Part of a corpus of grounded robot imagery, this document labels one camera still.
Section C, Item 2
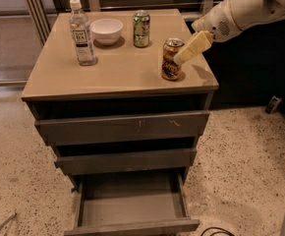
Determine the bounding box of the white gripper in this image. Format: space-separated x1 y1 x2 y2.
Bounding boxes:
174 0 239 65

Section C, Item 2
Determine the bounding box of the orange soda can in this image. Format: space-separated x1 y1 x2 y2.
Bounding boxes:
161 37 184 81

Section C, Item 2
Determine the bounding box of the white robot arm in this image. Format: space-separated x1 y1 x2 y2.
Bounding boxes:
186 0 285 117

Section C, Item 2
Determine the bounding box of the green soda can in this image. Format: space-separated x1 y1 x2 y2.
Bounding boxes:
133 10 150 48

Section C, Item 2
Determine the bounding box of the grey drawer cabinet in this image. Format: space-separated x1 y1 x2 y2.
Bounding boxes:
20 9 219 195

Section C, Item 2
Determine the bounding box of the grey middle drawer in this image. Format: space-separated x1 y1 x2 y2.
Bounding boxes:
56 148 197 175

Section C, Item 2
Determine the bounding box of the grey top drawer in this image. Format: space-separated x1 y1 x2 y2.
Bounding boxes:
34 111 209 146

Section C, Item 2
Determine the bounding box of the open grey bottom drawer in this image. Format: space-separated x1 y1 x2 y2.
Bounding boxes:
64 170 200 236

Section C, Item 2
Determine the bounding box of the small black floor device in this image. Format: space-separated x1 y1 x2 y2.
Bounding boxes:
265 96 282 114

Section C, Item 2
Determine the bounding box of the white ceramic bowl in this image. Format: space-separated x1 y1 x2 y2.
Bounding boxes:
90 19 123 45

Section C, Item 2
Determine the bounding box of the clear plastic water bottle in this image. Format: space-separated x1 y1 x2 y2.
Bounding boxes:
70 0 97 66

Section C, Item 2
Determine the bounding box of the grey metal rod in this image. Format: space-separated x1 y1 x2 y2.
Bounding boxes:
0 212 17 231

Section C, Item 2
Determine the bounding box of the black cable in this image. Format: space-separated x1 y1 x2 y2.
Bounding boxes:
199 226 236 236

